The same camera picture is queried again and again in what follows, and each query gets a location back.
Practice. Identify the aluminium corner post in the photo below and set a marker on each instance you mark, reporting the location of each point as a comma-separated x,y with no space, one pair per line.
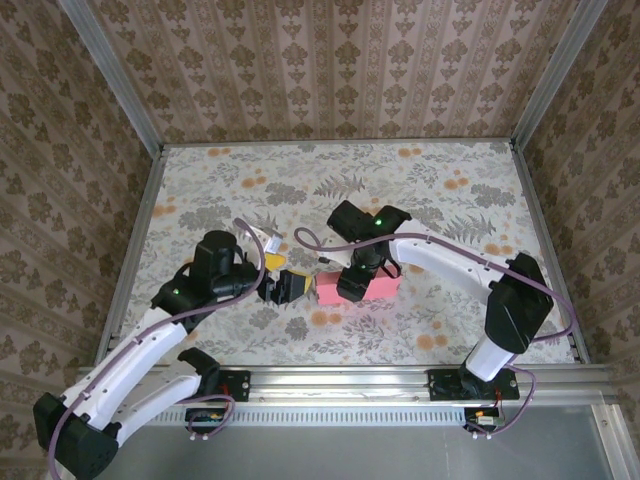
555,70
115,75

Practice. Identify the black right connector box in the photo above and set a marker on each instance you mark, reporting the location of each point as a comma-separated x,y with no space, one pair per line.
482,419

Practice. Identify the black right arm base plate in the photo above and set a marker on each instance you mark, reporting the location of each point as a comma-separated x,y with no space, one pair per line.
442,385

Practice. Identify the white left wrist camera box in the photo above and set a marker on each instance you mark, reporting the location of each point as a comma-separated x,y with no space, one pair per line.
270,242

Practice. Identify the pink paper box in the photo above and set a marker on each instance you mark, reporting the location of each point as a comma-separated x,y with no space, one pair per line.
385,290

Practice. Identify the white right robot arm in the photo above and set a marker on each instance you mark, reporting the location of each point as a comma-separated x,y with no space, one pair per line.
440,260

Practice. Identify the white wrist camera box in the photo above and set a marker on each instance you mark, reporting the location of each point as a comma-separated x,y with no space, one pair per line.
270,242
340,257

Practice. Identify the grey metal panel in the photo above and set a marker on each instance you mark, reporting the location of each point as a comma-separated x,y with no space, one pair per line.
325,455

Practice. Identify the black left connector box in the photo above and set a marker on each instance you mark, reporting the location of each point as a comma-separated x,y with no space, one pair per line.
205,419

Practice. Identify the aluminium table side rail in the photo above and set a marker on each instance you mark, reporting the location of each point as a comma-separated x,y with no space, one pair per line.
137,240
545,200

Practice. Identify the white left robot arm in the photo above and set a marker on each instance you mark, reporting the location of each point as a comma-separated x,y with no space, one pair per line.
145,350

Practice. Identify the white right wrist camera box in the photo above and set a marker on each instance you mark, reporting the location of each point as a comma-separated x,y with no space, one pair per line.
340,257

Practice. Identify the aluminium frame rail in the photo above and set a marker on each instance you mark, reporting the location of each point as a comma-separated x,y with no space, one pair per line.
340,385

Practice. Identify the floral tablecloth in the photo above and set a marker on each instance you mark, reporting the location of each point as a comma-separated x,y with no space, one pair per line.
350,165

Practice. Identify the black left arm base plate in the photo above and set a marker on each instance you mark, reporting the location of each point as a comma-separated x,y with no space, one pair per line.
235,385

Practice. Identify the black connector box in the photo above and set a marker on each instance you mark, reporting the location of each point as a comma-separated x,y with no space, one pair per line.
482,419
205,419

